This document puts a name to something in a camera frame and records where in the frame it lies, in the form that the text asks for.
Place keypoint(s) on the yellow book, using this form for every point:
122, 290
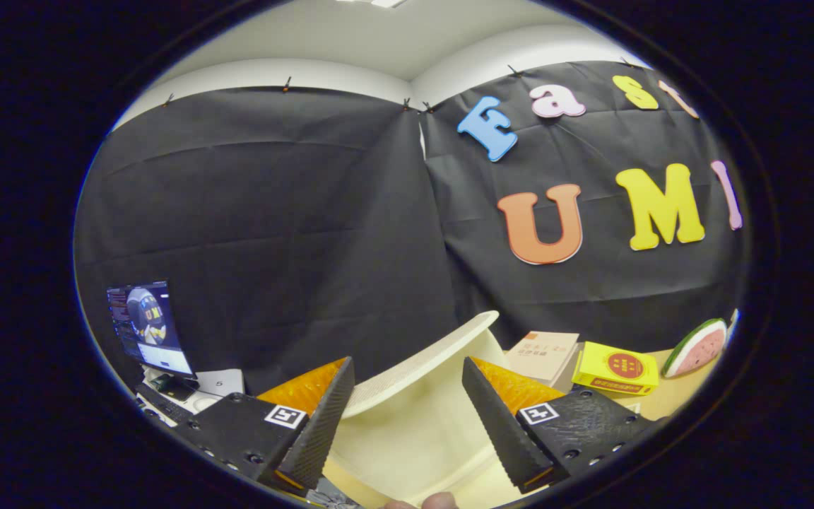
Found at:
615, 367

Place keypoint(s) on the beige fabric storage box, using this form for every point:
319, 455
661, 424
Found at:
414, 431

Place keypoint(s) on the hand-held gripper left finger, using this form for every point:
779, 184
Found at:
319, 424

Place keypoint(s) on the beige book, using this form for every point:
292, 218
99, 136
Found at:
541, 353

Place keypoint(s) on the white paper sheet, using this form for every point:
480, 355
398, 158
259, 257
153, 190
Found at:
222, 382

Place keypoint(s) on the watermelon plush toy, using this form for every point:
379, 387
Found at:
697, 350

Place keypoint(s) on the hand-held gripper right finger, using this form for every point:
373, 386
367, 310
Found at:
499, 424

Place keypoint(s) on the black keyboard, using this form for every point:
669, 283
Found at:
167, 404

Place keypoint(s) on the computer monitor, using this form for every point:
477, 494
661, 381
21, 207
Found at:
149, 329

